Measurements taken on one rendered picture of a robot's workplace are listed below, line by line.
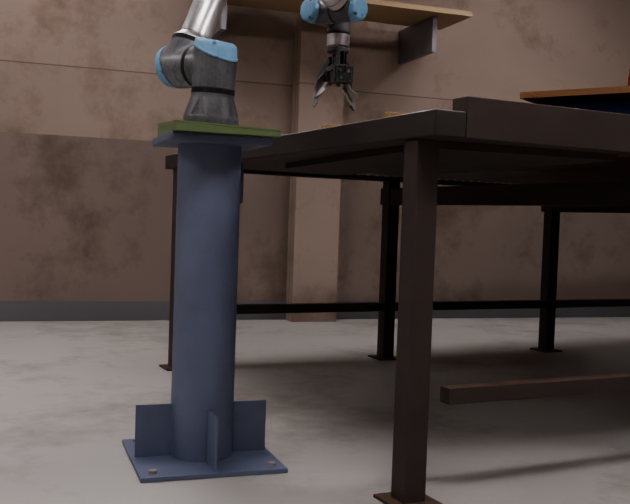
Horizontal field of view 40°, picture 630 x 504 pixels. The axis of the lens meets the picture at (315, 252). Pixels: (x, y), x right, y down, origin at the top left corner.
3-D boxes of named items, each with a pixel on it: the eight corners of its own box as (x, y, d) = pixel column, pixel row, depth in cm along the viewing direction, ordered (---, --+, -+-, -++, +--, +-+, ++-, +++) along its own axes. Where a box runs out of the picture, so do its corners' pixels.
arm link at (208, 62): (210, 86, 222) (214, 32, 221) (178, 86, 231) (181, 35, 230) (244, 92, 231) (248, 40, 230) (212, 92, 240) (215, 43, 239)
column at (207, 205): (140, 483, 211) (150, 127, 208) (121, 443, 247) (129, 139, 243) (287, 473, 224) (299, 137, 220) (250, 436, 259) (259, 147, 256)
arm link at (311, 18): (324, -6, 266) (347, 1, 274) (298, -3, 274) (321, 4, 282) (322, 20, 267) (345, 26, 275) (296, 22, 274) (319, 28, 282)
